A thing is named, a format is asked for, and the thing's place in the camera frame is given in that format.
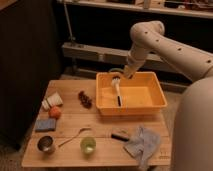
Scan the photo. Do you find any green plastic cup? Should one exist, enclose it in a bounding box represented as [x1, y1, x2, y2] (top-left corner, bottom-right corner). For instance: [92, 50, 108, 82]
[80, 137, 96, 155]

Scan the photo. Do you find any grey cloth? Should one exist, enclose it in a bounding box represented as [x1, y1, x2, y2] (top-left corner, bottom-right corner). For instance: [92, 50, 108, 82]
[124, 126, 161, 170]

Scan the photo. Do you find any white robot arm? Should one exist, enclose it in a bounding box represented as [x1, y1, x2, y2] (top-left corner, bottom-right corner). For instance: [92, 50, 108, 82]
[124, 21, 213, 171]

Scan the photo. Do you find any black handled brush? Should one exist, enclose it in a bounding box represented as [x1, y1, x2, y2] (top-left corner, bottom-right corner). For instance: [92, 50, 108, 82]
[111, 130, 129, 142]

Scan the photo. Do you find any dark grape bunch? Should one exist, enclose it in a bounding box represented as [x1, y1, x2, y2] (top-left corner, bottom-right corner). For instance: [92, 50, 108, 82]
[78, 91, 92, 109]

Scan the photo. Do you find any wooden spoon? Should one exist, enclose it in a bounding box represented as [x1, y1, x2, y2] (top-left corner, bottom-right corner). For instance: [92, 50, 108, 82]
[57, 127, 92, 148]

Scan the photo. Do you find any metal cup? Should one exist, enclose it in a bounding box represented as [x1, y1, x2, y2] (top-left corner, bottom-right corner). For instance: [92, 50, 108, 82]
[37, 136, 55, 154]

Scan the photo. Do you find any metal pole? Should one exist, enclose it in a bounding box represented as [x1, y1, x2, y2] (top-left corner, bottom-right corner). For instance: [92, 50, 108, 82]
[63, 0, 76, 46]

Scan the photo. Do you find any blue sponge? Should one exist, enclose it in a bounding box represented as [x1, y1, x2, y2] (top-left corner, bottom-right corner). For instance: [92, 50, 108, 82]
[35, 118, 56, 132]

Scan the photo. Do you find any yellow plastic tray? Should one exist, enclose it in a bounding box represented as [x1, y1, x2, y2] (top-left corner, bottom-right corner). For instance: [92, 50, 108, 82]
[96, 72, 167, 116]

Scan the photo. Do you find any wall shelf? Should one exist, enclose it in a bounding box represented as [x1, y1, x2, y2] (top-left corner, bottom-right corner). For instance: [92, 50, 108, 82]
[56, 0, 213, 19]

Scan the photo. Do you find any grey metal beam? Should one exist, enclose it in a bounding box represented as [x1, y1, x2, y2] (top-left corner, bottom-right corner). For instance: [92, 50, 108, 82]
[62, 42, 187, 92]

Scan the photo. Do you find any orange fruit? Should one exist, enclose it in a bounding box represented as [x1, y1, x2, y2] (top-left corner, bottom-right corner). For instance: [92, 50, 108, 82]
[48, 106, 61, 119]

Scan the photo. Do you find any white dish brush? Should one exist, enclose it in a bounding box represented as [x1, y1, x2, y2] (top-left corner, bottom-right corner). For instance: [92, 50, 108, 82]
[112, 76, 122, 107]

